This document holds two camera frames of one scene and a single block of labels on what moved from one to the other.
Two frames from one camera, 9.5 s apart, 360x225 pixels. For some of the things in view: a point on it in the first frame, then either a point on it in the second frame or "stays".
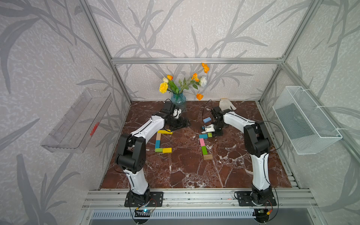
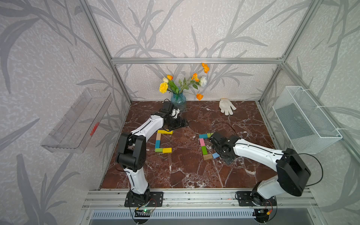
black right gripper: (218, 133) to (227, 160)
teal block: (157, 144) stays
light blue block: (206, 120) to (215, 155)
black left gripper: (180, 123) stays
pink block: (202, 142) stays
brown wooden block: (208, 157) stays
